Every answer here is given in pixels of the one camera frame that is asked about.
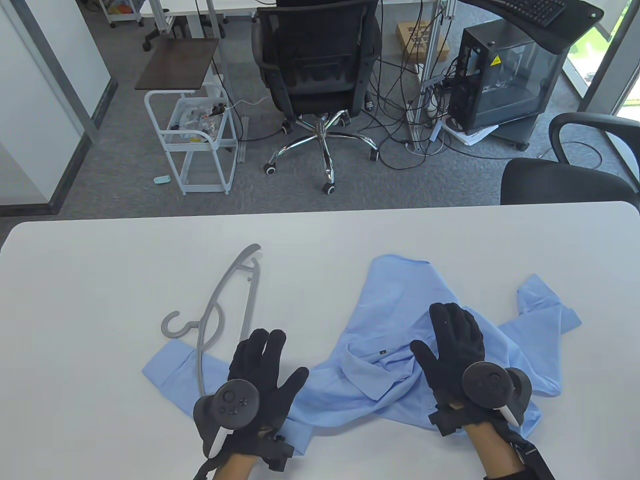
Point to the person's left hand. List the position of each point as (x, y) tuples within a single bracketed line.
[(260, 360)]

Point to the person's right hand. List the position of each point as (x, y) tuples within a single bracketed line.
[(455, 340)]

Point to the gray plastic hanger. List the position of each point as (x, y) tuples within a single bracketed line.
[(249, 300)]

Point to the light blue long-sleeve shirt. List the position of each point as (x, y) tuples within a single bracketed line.
[(390, 300)]

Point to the person's left forearm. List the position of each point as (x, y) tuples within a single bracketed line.
[(235, 467)]

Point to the person's right forearm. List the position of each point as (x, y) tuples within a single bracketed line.
[(495, 450)]

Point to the black tracking controller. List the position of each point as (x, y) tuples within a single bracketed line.
[(485, 385), (232, 400)]

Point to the white rolling cart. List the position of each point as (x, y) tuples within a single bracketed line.
[(207, 189)]

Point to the black armrest office chair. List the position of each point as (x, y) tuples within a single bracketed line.
[(550, 182)]

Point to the white papers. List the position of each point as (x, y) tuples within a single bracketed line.
[(472, 136)]

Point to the small teal object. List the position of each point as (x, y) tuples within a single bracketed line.
[(162, 180)]

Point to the black rolling stand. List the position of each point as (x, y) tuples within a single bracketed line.
[(520, 132)]

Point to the clear plastic parts bin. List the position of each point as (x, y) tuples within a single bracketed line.
[(192, 117)]

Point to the black computer tower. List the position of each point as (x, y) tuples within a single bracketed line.
[(510, 75)]

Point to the cardboard box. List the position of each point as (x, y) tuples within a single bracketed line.
[(415, 37)]

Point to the brown wooden side table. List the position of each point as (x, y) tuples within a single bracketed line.
[(177, 62)]

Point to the black mesh office chair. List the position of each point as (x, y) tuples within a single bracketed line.
[(315, 50)]

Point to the black desk top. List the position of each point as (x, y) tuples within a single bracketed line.
[(565, 35)]

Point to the black keyboard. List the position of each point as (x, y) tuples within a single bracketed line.
[(535, 9)]

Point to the black chair base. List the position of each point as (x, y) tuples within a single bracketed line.
[(150, 37)]

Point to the white desk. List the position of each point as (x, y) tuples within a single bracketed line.
[(170, 5)]

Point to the small white shelf cart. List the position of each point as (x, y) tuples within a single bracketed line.
[(120, 17)]

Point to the aluminium rail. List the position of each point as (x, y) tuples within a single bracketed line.
[(243, 145)]

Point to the aluminium frame post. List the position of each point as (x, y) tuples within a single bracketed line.
[(427, 70)]

